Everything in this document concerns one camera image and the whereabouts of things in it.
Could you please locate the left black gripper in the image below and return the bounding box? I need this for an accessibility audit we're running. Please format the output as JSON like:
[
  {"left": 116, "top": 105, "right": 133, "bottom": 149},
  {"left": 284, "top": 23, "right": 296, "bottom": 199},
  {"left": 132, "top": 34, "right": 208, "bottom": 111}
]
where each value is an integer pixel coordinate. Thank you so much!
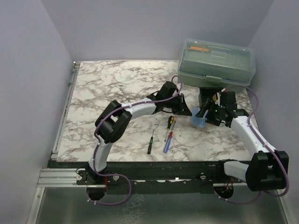
[{"left": 164, "top": 93, "right": 191, "bottom": 116}]

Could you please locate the aluminium rail frame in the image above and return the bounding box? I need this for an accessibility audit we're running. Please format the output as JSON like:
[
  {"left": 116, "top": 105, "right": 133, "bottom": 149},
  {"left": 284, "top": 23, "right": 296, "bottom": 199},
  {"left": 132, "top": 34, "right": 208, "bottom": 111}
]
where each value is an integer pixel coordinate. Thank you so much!
[{"left": 28, "top": 60, "right": 291, "bottom": 224}]

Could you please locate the black front mounting bar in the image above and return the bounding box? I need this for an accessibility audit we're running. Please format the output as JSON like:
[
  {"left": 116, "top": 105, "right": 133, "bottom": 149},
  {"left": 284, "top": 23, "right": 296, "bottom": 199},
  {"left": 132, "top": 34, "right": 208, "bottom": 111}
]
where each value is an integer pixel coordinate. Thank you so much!
[{"left": 48, "top": 161, "right": 247, "bottom": 199}]

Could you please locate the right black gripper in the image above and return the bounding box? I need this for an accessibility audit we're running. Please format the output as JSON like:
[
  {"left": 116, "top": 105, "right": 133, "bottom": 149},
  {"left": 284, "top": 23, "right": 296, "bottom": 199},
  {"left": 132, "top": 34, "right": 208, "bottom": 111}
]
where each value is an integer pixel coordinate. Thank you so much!
[{"left": 196, "top": 98, "right": 226, "bottom": 127}]

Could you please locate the translucent green toolbox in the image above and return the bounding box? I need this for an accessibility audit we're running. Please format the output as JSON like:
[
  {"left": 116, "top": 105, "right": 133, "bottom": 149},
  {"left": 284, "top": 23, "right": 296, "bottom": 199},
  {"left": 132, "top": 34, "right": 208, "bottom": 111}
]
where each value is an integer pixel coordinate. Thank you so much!
[{"left": 178, "top": 39, "right": 256, "bottom": 88}]

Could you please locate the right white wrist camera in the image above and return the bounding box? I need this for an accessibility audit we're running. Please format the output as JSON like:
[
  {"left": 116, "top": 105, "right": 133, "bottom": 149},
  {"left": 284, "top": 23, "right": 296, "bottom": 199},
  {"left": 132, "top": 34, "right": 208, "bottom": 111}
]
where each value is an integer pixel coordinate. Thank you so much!
[{"left": 212, "top": 88, "right": 226, "bottom": 106}]

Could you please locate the small green black screwdriver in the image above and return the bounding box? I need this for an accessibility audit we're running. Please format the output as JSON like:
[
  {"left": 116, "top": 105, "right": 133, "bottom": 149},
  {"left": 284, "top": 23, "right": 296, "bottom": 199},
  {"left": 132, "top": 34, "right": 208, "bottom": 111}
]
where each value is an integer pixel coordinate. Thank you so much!
[{"left": 147, "top": 129, "right": 155, "bottom": 154}]

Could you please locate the black yellow screwdriver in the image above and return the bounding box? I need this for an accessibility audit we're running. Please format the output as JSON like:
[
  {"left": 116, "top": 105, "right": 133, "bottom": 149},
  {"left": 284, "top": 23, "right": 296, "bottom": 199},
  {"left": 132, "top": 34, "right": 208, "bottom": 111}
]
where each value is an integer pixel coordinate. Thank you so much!
[{"left": 167, "top": 116, "right": 174, "bottom": 130}]

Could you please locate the orange tool inside toolbox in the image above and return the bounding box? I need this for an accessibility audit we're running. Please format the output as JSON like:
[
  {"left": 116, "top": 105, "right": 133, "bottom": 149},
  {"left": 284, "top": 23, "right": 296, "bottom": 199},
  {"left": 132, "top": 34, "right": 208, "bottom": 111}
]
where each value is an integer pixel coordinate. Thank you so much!
[{"left": 189, "top": 46, "right": 210, "bottom": 52}]

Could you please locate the blue red screwdriver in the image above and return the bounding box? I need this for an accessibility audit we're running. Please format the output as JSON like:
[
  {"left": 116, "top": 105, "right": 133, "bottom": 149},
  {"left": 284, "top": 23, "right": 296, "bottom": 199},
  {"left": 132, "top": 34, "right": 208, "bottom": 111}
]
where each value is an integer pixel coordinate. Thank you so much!
[{"left": 163, "top": 121, "right": 176, "bottom": 153}]

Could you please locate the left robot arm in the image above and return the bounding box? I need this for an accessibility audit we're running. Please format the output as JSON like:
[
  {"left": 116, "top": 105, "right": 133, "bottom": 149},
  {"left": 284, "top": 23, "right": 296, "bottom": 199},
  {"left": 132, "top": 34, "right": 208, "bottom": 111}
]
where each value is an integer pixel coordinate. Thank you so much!
[{"left": 87, "top": 81, "right": 192, "bottom": 184}]

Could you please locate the black card stand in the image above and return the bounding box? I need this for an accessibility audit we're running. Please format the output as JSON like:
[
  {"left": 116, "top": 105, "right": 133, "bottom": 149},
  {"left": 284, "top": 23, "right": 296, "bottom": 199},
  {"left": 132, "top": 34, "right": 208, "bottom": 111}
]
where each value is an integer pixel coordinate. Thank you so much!
[{"left": 199, "top": 88, "right": 228, "bottom": 109}]

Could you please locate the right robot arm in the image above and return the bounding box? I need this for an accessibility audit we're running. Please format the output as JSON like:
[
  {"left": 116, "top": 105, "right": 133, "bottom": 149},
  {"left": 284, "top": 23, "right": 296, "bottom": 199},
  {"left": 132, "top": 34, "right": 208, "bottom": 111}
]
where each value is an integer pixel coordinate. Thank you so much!
[{"left": 192, "top": 88, "right": 289, "bottom": 192}]

